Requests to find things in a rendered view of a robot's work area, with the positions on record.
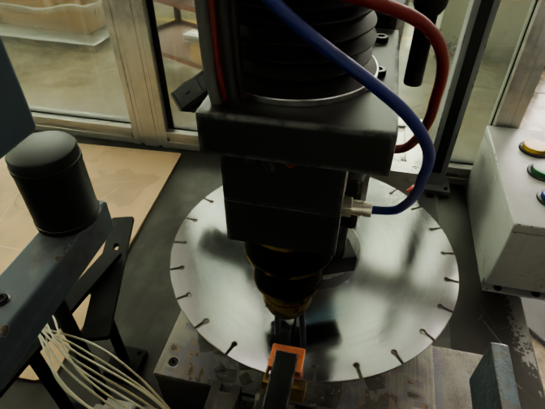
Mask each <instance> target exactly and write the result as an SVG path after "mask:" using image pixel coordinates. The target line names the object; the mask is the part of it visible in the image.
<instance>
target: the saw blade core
mask: <svg viewBox="0 0 545 409"><path fill-rule="evenodd" d="M394 191H395V192H394ZM392 192H393V194H392V195H390V194H389V193H392ZM405 197H407V195H405V194H404V193H402V192H400V191H398V190H397V191H396V188H394V187H391V186H389V185H388V184H386V183H383V182H381V181H379V180H377V179H374V178H370V179H369V184H368V189H367V197H366V200H365V201H370V202H372V203H373V205H375V206H394V205H398V204H399V203H401V201H400V200H401V199H403V198H405ZM224 199H225V198H224V195H223V187H222V186H221V187H219V188H218V189H217V190H215V191H214V192H212V193H210V194H209V195H208V196H206V197H205V200H204V199H202V200H201V201H200V202H199V203H198V204H197V205H196V206H195V207H194V208H193V210H192V211H190V213H189V214H188V215H187V219H185V220H184V221H183V223H182V225H181V226H180V228H179V230H178V233H177V234H176V237H175V239H174V243H173V247H172V250H171V255H170V277H171V282H172V286H173V290H174V294H175V297H176V299H179V300H178V304H179V307H180V308H181V309H182V312H183V314H184V315H185V317H186V318H187V319H188V321H189V322H190V323H191V325H192V326H193V327H194V329H195V328H197V327H198V326H200V325H201V324H203V323H204V321H205V320H208V323H207V324H203V325H201V326H200V327H199V328H198V329H197V330H196V331H197V332H198V333H199V334H200V335H201V336H202V337H203V338H204V339H205V340H206V341H207V342H208V343H209V344H211V345H212V346H213V347H215V348H216V349H217V350H219V352H221V353H222V354H224V355H225V354H226V353H227V351H228V350H229V349H230V348H231V344H232V343H234V342H235V343H237V346H236V347H233V349H232V350H231V351H230V353H229V354H228V355H227V356H228V357H229V358H231V359H232V360H234V361H236V362H238V363H240V364H242V365H244V366H246V367H248V368H251V369H254V370H256V371H258V372H261V373H264V374H265V373H266V371H267V368H268V361H269V358H270V354H271V350H272V347H273V343H277V344H282V345H286V346H291V347H298V348H301V346H300V334H299V321H298V317H297V318H295V319H292V320H283V319H281V333H280V335H279V336H276V335H275V333H274V323H275V316H274V315H273V314H272V313H271V312H270V311H269V310H268V308H267V307H265V303H264V297H263V294H262V293H261V292H260V291H259V289H258V288H257V286H256V284H255V280H254V269H255V267H254V266H253V265H252V264H251V263H250V261H249V260H248V259H247V256H246V253H245V249H244V242H242V241H237V240H232V239H227V230H226V221H225V205H224ZM209 201H210V202H213V203H209ZM419 207H420V205H419V204H418V203H416V202H415V203H414V204H413V205H411V206H410V207H409V208H408V209H407V210H405V211H404V212H402V213H399V214H396V215H378V214H372V215H371V217H362V215H361V216H360V217H359V219H358V229H357V230H355V232H356V233H357V235H358V237H359V240H360V244H361V251H360V256H359V260H358V263H357V265H356V267H355V270H354V271H352V272H351V273H350V274H349V275H347V276H346V277H344V278H343V279H341V280H339V281H337V282H333V283H329V284H324V285H321V286H320V288H319V290H318V291H317V292H316V293H315V294H314V295H313V296H312V297H311V303H310V305H309V307H308V308H307V310H306V311H305V324H306V340H307V346H306V347H305V348H303V349H305V357H304V361H303V370H302V375H301V376H300V377H298V376H294V381H301V382H310V383H312V370H311V367H313V366H314V367H316V368H317V369H316V371H315V383H339V382H347V381H357V380H359V379H360V378H359V375H358V372H357V369H356V368H355V367H354V364H358V365H359V368H358V369H359V371H360V373H361V376H362V379H366V378H369V377H374V376H377V375H380V374H382V373H385V372H388V371H391V370H393V369H395V368H398V367H400V366H401V363H400V361H399V360H398V359H397V357H398V358H399V359H400V360H401V362H402V363H403V364H405V363H407V362H409V361H411V360H412V359H413V358H415V357H416V356H418V355H419V354H421V353H422V352H423V351H425V350H426V349H427V348H428V347H429V346H430V345H431V344H432V343H433V341H432V340H431V339H433V340H434V341H435V340H436V339H437V338H438V337H439V335H440V334H441V333H442V331H443V330H444V328H445V326H446V325H447V324H448V321H449V319H450V317H451V315H452V312H453V310H454V308H455V305H456V302H457V296H458V290H459V283H457V282H459V273H458V267H457V260H456V257H455V255H448V254H454V251H453V248H452V246H451V244H450V242H449V241H448V238H447V236H446V235H445V233H444V232H443V231H442V229H440V226H439V225H438V223H437V222H436V221H435V220H434V218H433V217H432V216H431V215H430V214H429V213H428V212H427V211H426V210H425V209H424V208H423V207H422V208H419ZM418 208H419V209H418ZM411 209H415V211H412V210H411ZM188 219H190V220H188ZM192 220H193V221H194V220H197V222H193V221H192ZM437 229H439V230H437ZM430 230H433V231H430ZM184 242H186V244H182V243H184ZM440 253H444V254H445V255H441V254H440ZM181 267H183V268H184V269H180V268H181ZM171 269H175V270H171ZM444 279H448V282H446V281H445V280H444ZM450 281H451V282H450ZM187 294H191V296H190V297H184V296H186V295H187ZM182 297H184V298H182ZM180 298H182V299H180ZM437 306H441V307H442V308H441V309H440V308H438V307H437ZM443 308H444V309H446V310H448V311H449V312H448V311H446V310H444V309H443ZM420 330H422V331H424V332H425V334H426V335H427V336H428V337H430V338H431V339H430V338H428V337H427V336H426V335H425V334H421V333H420V332H419V331H420ZM391 351H395V352H396V353H397V357H396V356H395V355H393V354H392V353H391Z"/></svg>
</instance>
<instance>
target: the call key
mask: <svg viewBox="0 0 545 409"><path fill-rule="evenodd" d="M522 147H523V148H524V150H526V151H527V152H529V153H533V154H538V155H543V154H545V142H543V141H541V140H536V139H528V140H525V141H524V143H523V145H522Z"/></svg>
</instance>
